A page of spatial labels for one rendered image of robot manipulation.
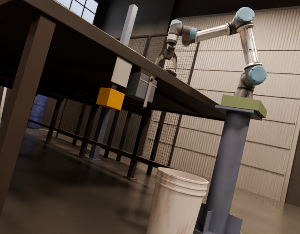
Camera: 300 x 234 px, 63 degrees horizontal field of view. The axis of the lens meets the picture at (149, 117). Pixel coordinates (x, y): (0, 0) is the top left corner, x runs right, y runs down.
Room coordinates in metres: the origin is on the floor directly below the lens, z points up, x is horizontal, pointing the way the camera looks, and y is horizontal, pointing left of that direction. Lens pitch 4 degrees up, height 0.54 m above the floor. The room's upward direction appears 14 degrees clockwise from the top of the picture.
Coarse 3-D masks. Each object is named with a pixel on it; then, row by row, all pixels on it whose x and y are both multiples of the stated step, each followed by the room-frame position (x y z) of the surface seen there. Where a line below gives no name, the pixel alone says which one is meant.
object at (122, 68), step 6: (120, 60) 1.11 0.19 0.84; (120, 66) 1.12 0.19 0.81; (126, 66) 1.15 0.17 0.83; (114, 72) 1.10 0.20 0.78; (120, 72) 1.13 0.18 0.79; (126, 72) 1.15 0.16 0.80; (114, 78) 1.11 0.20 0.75; (120, 78) 1.13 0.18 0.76; (126, 78) 1.16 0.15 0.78; (120, 84) 1.14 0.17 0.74; (126, 84) 1.17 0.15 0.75
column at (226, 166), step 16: (224, 112) 1.87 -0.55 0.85; (240, 112) 1.70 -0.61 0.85; (224, 128) 1.77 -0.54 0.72; (240, 128) 1.70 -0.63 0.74; (224, 144) 1.73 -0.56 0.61; (240, 144) 1.71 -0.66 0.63; (224, 160) 1.72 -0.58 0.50; (240, 160) 1.73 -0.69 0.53; (224, 176) 1.70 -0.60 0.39; (208, 192) 1.80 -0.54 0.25; (224, 192) 1.70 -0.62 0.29; (208, 208) 1.74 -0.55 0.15; (224, 208) 1.70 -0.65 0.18; (208, 224) 1.69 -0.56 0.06; (224, 224) 1.72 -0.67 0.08; (240, 224) 1.68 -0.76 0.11
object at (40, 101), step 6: (36, 96) 5.96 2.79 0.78; (42, 96) 6.05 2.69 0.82; (36, 102) 5.98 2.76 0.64; (42, 102) 6.09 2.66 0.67; (36, 108) 6.01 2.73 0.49; (42, 108) 6.14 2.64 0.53; (30, 114) 5.96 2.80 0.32; (36, 114) 6.04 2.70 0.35; (42, 114) 6.21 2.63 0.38; (36, 120) 6.07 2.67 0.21; (30, 126) 5.99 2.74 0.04; (36, 126) 6.12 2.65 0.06
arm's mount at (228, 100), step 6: (228, 96) 1.71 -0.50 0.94; (234, 96) 1.68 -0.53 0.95; (222, 102) 1.73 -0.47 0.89; (228, 102) 1.70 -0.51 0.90; (234, 102) 1.68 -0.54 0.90; (240, 102) 1.65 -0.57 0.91; (246, 102) 1.63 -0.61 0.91; (252, 102) 1.61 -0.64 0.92; (258, 102) 1.59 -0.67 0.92; (246, 108) 1.63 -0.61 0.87; (252, 108) 1.60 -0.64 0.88; (258, 108) 1.58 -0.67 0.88; (264, 108) 1.70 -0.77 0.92; (258, 114) 1.71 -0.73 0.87; (264, 114) 1.74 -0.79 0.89
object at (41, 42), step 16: (32, 32) 0.83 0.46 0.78; (48, 32) 0.85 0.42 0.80; (32, 48) 0.82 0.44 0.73; (48, 48) 0.86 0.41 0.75; (32, 64) 0.83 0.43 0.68; (16, 80) 0.84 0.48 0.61; (32, 80) 0.85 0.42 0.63; (16, 96) 0.82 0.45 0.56; (32, 96) 0.86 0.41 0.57; (16, 112) 0.83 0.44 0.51; (0, 128) 0.85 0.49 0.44; (16, 128) 0.84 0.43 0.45; (0, 144) 0.83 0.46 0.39; (16, 144) 0.85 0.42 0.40; (0, 160) 0.83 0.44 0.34; (16, 160) 0.86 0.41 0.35; (0, 176) 0.84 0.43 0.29; (0, 192) 0.85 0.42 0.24; (0, 208) 0.86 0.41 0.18
